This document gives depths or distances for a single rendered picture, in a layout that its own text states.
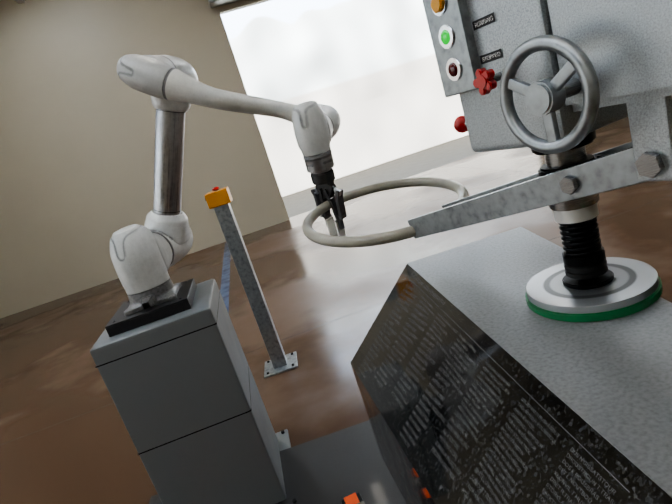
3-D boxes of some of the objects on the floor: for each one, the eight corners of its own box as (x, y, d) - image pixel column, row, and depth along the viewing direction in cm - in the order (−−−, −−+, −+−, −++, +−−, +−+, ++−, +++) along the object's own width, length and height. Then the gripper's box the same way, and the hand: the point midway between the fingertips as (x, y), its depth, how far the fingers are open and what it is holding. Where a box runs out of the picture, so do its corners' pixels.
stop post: (296, 352, 302) (235, 182, 274) (298, 367, 282) (232, 185, 255) (265, 363, 301) (200, 193, 274) (264, 378, 281) (195, 197, 254)
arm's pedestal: (166, 563, 171) (66, 363, 151) (181, 473, 219) (107, 311, 199) (302, 506, 177) (224, 306, 157) (287, 430, 225) (226, 270, 205)
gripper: (296, 173, 161) (314, 239, 170) (330, 174, 149) (347, 245, 158) (313, 166, 165) (329, 230, 174) (347, 166, 153) (363, 235, 162)
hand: (336, 228), depth 165 cm, fingers closed on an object, 4 cm apart
